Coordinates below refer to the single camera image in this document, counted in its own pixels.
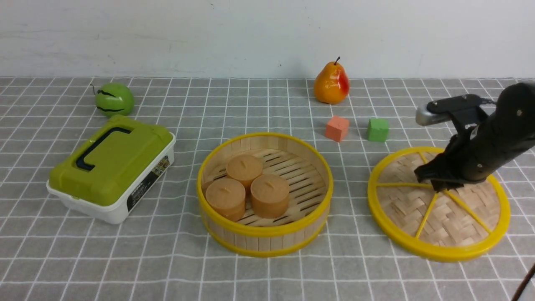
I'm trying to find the orange yellow toy pear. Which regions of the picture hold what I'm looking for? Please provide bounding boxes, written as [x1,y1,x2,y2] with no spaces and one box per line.
[313,56,350,105]

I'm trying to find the green toy apple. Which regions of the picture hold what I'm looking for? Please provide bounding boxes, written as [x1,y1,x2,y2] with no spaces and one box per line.
[90,82,135,118]

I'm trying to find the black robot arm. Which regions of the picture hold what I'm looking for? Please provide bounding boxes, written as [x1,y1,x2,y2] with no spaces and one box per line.
[414,82,535,192]

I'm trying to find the yellow bamboo steamer lid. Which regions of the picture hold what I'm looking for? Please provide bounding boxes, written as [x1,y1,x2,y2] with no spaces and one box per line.
[367,147,511,262]

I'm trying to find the dark cable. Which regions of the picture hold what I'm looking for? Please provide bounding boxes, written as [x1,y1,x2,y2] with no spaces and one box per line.
[511,263,535,301]

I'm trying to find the brown bun back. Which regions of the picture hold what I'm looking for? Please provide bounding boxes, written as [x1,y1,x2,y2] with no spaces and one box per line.
[226,154,263,190]

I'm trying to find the green foam cube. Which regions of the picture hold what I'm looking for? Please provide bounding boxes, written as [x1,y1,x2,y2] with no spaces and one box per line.
[367,118,390,143]

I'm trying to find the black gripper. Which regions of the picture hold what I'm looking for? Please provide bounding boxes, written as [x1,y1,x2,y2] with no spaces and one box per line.
[413,135,502,192]

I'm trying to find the orange foam cube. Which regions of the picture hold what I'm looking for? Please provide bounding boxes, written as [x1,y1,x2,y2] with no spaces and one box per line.
[324,115,350,143]

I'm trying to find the brown bun front right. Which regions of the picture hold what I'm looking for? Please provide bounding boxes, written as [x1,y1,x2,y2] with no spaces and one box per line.
[250,174,289,219]

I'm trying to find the brown bun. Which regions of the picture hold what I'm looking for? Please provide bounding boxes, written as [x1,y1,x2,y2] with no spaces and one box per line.
[205,178,246,222]
[250,174,289,219]
[226,154,263,190]

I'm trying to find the grey checked tablecloth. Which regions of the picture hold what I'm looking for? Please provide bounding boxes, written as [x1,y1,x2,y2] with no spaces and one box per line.
[0,77,534,301]

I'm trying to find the green lidded white box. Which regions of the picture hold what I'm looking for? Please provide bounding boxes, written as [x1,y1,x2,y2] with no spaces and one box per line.
[46,115,176,224]

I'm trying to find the brown bun front left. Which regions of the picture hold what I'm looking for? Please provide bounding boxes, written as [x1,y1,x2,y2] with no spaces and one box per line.
[205,178,246,222]

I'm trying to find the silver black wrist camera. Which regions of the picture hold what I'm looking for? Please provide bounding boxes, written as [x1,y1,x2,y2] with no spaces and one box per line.
[416,94,495,133]

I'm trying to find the yellow bamboo steamer basket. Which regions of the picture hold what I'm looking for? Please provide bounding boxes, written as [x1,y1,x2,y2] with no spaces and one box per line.
[196,132,333,257]

